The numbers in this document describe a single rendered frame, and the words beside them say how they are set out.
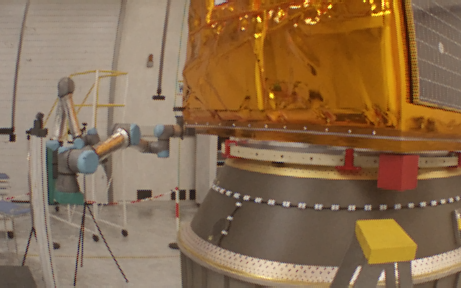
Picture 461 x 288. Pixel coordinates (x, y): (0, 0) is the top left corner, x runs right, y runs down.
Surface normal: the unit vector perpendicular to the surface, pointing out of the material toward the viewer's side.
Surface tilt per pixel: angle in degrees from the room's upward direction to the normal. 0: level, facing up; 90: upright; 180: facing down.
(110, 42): 90
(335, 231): 62
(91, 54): 90
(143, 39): 90
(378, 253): 90
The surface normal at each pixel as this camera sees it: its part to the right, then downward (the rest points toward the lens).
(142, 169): 0.52, 0.05
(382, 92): -0.85, 0.03
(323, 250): -0.33, -0.45
